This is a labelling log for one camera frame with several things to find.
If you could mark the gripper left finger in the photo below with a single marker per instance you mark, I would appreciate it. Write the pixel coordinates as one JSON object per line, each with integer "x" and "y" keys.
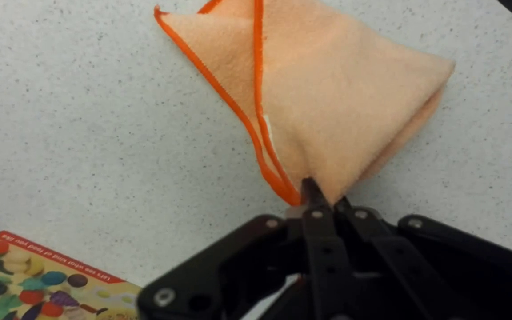
{"x": 322, "y": 249}

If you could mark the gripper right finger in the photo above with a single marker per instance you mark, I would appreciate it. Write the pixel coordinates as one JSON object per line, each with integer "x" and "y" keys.
{"x": 420, "y": 258}

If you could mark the peach cloth with orange hem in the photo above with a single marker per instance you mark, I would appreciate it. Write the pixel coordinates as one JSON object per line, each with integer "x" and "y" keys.
{"x": 322, "y": 93}

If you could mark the colourful toy food box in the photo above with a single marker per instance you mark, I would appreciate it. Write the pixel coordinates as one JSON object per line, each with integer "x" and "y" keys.
{"x": 38, "y": 284}

